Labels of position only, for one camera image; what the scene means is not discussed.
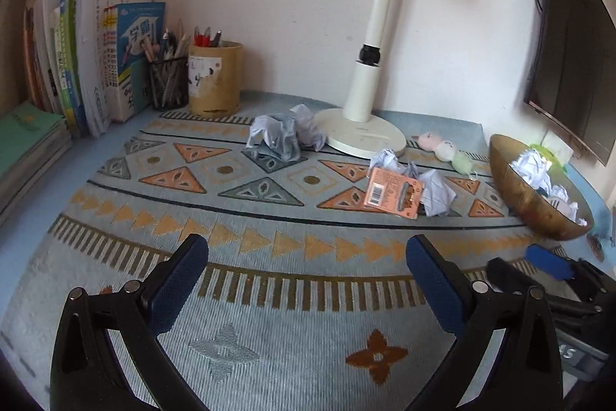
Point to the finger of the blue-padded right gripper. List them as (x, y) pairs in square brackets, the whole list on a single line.
[(563, 268), (509, 279)]

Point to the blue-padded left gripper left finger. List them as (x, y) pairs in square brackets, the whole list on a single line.
[(85, 371)]

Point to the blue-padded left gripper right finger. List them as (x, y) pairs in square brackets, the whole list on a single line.
[(505, 354)]

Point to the papers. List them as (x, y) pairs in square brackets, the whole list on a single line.
[(534, 170)]

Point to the large grid paper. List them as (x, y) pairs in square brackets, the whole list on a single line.
[(437, 197)]

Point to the orange cartoon card box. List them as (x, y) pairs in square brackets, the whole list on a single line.
[(393, 193)]

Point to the gold ribbed glass bowl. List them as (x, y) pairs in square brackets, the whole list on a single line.
[(529, 206)]

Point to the green tissue box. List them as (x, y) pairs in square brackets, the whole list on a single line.
[(549, 156)]

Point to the white plush ball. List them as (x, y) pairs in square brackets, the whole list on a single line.
[(445, 151)]

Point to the patterned blue woven mat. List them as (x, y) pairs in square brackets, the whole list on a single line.
[(306, 303)]

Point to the white desk lamp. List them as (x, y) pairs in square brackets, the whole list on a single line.
[(353, 128)]

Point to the stack of green books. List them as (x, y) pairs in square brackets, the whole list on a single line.
[(31, 142)]

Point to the black mesh pencil cup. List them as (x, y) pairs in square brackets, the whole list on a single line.
[(169, 83)]

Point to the bamboo pen holder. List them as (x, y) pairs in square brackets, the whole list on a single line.
[(215, 79)]

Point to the blue study book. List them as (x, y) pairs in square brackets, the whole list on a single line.
[(126, 27)]

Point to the row of upright books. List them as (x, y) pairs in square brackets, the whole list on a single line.
[(50, 56)]

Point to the wall mounted black tv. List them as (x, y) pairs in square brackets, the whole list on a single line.
[(573, 74)]

